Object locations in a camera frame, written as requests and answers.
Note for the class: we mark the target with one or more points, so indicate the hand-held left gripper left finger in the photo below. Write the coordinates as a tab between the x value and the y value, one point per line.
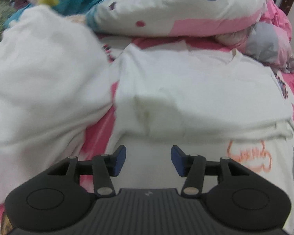
120	159

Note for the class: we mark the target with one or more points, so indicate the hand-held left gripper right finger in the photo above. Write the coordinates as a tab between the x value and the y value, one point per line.
177	160

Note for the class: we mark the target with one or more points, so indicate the white shirt orange print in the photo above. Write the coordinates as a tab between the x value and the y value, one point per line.
186	90

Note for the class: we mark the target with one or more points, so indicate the plain white garment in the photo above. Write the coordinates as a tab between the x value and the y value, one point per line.
39	78

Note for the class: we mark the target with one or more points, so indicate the pink blue white quilt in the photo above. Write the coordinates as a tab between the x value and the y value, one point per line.
186	7

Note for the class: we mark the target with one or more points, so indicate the green floral pillow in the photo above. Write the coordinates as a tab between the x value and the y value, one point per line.
0	17

